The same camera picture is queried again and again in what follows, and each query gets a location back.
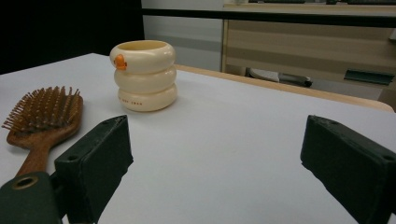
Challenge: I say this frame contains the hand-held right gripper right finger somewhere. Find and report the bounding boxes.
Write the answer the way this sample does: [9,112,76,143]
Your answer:
[300,114,396,224]

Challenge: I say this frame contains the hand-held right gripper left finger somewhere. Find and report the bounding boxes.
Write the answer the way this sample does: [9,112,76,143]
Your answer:
[54,114,134,224]

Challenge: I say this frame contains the wooden hairbrush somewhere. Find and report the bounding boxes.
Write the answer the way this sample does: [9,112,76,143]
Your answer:
[1,86,84,178]

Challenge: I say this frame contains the cream ringed cup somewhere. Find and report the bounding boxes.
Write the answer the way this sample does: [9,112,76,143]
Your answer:
[109,39,179,113]

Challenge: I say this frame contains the dark label on desk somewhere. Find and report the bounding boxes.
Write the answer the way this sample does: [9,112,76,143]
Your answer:
[343,68,396,86]

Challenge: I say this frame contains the grey and black object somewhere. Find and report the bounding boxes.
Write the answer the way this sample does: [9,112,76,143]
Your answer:
[247,67,314,89]

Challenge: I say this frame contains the light wooden desk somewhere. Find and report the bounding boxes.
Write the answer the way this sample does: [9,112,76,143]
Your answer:
[221,2,396,110]

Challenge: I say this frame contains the black curtain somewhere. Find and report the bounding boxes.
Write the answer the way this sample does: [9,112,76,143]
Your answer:
[0,0,146,76]

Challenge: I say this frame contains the white cabinet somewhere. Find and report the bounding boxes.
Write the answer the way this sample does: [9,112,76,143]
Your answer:
[141,0,226,73]

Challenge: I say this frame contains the black horizontal frame bar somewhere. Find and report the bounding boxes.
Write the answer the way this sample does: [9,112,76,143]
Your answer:
[141,7,396,29]

